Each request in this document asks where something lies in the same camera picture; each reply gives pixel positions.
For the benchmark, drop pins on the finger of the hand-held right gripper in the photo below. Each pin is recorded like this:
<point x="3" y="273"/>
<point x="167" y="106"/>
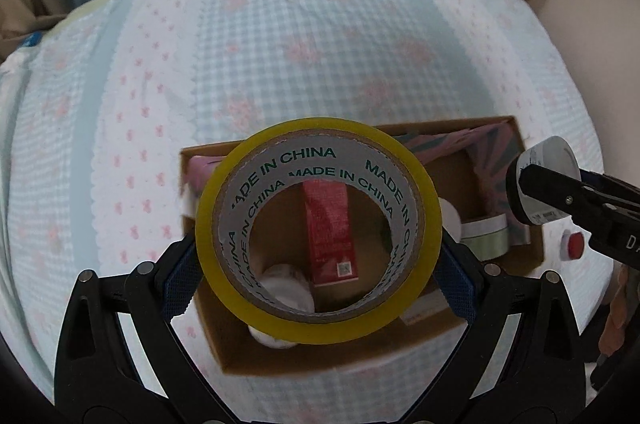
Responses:
<point x="545" y="191"/>
<point x="610" y="181"/>

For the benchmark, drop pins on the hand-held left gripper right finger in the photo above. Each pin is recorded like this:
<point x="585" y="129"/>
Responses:
<point x="457" y="284"/>

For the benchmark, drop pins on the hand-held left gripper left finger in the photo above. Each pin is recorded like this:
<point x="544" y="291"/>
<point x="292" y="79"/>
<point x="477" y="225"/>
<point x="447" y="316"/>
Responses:
<point x="177" y="284"/>

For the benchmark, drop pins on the white plastic bottle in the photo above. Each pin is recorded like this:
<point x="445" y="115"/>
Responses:
<point x="550" y="154"/>

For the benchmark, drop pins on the white earbud case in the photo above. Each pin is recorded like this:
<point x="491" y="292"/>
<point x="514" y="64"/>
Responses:
<point x="425" y="310"/>

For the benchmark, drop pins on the green jar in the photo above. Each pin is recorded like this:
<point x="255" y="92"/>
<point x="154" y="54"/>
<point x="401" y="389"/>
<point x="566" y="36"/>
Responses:
<point x="485" y="239"/>

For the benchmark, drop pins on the patterned cardboard box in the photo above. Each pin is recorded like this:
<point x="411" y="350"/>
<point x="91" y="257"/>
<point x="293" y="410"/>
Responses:
<point x="475" y="184"/>

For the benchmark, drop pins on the white lid jar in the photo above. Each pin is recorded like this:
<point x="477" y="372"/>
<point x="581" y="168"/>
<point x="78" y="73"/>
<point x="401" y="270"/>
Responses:
<point x="286" y="291"/>

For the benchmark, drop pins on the red carton box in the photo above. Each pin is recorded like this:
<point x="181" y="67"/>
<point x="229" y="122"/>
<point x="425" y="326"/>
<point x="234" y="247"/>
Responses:
<point x="330" y="234"/>

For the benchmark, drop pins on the yellow tape roll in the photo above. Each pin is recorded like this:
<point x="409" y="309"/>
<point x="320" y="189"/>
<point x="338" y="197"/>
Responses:
<point x="320" y="329"/>

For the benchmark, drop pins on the person's right hand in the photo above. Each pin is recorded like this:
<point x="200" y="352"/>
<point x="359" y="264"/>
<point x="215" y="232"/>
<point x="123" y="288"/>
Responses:
<point x="616" y="319"/>

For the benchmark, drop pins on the red lid jar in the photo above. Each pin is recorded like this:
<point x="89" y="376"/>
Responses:
<point x="574" y="246"/>

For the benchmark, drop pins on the small blue cloth item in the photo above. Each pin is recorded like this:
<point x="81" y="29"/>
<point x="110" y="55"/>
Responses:
<point x="33" y="38"/>

